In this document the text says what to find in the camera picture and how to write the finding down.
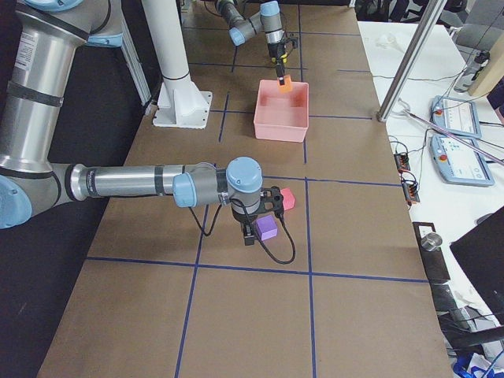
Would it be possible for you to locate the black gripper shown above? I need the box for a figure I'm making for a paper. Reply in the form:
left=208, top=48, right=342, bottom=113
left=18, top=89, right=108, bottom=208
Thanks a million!
left=268, top=40, right=287, bottom=85
left=231, top=201, right=265, bottom=246

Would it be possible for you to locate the purple foam block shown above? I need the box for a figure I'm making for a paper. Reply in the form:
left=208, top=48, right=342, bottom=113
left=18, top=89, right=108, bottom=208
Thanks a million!
left=256, top=215, right=278, bottom=241

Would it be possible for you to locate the orange foam block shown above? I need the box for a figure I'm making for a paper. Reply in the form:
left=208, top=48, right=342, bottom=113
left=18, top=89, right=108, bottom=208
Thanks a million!
left=276, top=75, right=292, bottom=94

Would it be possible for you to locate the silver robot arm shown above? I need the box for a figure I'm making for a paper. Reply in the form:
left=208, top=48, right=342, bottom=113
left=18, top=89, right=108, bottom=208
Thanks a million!
left=215, top=1, right=287, bottom=87
left=1, top=1, right=192, bottom=229

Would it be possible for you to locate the pink plastic bin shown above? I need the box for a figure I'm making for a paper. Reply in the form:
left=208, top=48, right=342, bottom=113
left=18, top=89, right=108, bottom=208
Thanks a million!
left=254, top=80, right=309, bottom=143

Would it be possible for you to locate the red foam block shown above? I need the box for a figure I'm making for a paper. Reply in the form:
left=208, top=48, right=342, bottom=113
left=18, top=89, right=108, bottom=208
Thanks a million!
left=280, top=187, right=296, bottom=210

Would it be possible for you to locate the crumpled white paper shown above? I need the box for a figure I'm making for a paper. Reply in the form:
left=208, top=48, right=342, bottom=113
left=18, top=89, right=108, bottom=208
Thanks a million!
left=376, top=33, right=403, bottom=52

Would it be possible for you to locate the orange black connector block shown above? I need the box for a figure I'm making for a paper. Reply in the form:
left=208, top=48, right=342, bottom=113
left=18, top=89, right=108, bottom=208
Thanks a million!
left=394, top=152, right=410, bottom=172

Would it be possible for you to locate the small metal cup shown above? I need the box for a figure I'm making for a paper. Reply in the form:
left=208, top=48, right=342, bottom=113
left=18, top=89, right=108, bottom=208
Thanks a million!
left=421, top=232, right=443, bottom=252

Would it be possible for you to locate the far teach pendant tablet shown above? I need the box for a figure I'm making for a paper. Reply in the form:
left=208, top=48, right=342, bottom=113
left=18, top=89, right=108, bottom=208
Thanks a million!
left=431, top=95, right=482, bottom=139

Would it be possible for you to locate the teach pendant tablet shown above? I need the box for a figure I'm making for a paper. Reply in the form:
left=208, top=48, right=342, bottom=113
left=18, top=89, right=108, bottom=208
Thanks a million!
left=431, top=95, right=482, bottom=139
left=430, top=134, right=495, bottom=187

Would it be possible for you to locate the reacher grabber stick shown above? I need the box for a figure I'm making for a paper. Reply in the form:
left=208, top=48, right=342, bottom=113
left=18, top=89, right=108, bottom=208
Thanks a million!
left=398, top=98, right=503, bottom=166

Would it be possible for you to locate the near teach pendant tablet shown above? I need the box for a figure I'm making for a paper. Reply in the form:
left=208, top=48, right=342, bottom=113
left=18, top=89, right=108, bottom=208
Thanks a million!
left=430, top=134, right=495, bottom=187

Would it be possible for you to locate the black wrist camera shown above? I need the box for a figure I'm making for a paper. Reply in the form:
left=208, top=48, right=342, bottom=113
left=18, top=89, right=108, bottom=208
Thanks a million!
left=283, top=33, right=298, bottom=57
left=259, top=186, right=284, bottom=219

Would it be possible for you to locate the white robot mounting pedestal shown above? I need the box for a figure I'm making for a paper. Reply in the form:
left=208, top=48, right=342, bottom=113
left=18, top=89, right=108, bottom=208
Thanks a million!
left=143, top=0, right=213, bottom=129

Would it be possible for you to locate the aluminium frame post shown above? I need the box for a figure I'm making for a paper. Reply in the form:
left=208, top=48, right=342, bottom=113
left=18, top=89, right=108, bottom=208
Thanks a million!
left=376, top=0, right=447, bottom=122

